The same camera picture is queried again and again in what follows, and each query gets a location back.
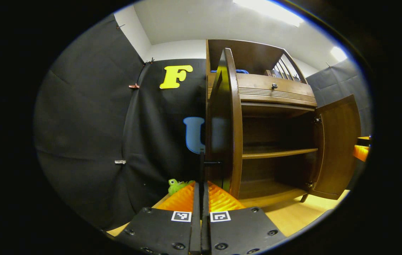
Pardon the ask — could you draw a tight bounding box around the wooden double-door shoe cabinet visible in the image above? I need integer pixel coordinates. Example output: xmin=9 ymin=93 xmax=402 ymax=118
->
xmin=205 ymin=39 xmax=362 ymax=209

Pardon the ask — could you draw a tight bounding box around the wooden inner cabinet shelf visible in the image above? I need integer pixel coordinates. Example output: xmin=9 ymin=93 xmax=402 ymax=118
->
xmin=242 ymin=148 xmax=318 ymax=159

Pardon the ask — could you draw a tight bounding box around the green frog toy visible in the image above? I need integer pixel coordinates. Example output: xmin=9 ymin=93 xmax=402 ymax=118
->
xmin=168 ymin=179 xmax=195 ymax=195

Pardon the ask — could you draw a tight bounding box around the wooden cabinet drawer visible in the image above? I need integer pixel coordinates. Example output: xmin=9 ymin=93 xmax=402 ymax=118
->
xmin=208 ymin=73 xmax=318 ymax=108

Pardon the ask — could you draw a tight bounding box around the small ceiling light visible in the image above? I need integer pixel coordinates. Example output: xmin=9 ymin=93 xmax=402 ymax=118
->
xmin=330 ymin=47 xmax=347 ymax=62

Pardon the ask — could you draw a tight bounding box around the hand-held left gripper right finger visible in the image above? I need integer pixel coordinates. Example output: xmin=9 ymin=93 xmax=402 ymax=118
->
xmin=201 ymin=181 xmax=286 ymax=255

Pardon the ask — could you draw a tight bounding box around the wooden shoe cabinet door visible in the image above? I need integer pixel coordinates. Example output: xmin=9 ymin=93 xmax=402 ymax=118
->
xmin=309 ymin=94 xmax=362 ymax=200
xmin=205 ymin=48 xmax=243 ymax=199

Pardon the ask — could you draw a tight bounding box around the black backdrop cloth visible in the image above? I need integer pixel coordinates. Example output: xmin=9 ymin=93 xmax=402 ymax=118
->
xmin=33 ymin=14 xmax=372 ymax=231

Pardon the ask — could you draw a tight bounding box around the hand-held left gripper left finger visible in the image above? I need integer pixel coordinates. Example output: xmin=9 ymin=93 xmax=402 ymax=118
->
xmin=114 ymin=181 xmax=201 ymax=255

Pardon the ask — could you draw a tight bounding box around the black door handle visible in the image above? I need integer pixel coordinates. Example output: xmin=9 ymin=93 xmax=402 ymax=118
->
xmin=199 ymin=149 xmax=224 ymax=190

